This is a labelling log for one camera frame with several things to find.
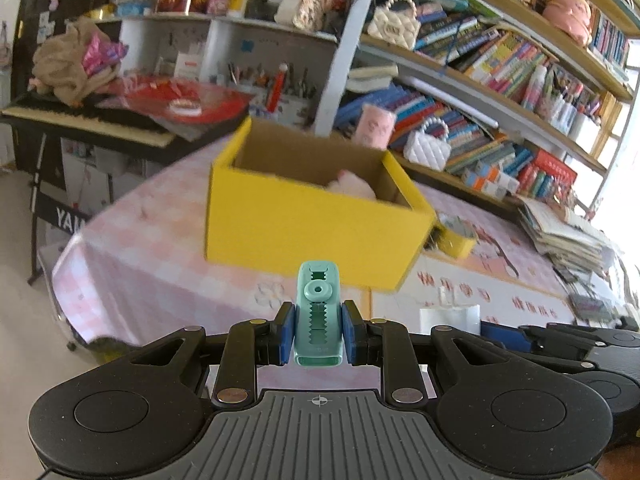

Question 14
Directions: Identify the yellow tape roll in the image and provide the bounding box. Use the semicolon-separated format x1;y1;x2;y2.
435;214;478;259

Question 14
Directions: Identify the yellow cardboard box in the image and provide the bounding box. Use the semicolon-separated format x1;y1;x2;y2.
204;116;438;292

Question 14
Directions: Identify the red boxed book set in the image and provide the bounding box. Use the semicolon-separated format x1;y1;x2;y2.
517;150;578;206

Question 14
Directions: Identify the grey pen organizer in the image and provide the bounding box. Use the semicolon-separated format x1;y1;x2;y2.
225;60;321;106

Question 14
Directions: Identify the pile of red paper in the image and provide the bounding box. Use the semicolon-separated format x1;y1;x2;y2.
107;77;256;128

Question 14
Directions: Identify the brown crumpled cloth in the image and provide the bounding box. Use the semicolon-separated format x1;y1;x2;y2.
30;22;126;106

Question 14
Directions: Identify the pink plush toy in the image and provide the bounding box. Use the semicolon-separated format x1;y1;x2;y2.
542;0;593;46

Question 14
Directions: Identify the red hanging ornament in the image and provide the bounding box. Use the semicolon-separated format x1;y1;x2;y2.
265;62;290;113

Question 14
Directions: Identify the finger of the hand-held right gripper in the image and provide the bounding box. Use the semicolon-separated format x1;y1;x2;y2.
480;322;593;371
546;316;640;347

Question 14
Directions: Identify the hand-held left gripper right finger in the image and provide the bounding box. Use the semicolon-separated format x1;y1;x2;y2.
341;300;506;406

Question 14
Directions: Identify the row of upright colourful books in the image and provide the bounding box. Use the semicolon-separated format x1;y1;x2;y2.
415;10;556;96

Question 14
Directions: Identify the orange white box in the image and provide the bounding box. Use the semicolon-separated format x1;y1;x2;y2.
475;160;521;193
460;167;501;195

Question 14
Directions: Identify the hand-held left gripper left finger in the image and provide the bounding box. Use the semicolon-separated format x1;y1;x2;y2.
127;301;297;407

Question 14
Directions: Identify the electronic keyboard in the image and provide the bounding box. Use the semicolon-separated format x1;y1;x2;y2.
0;92;201;166

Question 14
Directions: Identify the cream quilted handbag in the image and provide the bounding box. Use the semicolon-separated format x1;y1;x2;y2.
367;0;421;51

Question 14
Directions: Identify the white box red label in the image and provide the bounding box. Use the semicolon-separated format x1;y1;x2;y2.
175;52;201;81

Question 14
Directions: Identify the white pen holder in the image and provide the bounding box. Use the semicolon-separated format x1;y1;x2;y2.
570;110;602;147

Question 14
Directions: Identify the pink cylinder holder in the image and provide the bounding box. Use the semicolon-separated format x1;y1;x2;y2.
354;103;397;151

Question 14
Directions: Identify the row of slanted books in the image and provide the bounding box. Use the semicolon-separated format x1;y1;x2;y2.
335;85;536;181

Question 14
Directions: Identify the stack of papers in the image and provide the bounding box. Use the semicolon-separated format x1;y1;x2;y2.
515;195;621;281

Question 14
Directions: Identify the white bookshelf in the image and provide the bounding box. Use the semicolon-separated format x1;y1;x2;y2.
115;0;640;216

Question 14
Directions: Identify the pink checked tablecloth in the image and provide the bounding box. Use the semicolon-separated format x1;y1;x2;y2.
50;145;631;356

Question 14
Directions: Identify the pink soft item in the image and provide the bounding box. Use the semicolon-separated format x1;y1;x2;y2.
325;170;378;201

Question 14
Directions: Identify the white quilted pearl-handle handbag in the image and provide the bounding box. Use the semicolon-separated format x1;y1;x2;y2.
402;117;451;171

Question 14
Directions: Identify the black keyboard stand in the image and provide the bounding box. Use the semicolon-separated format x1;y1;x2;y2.
27;130;88;286

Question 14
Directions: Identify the plain white block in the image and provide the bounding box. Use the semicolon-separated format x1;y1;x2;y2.
419;305;482;337

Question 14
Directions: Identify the grey calculator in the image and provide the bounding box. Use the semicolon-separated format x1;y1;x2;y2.
567;292;610;318

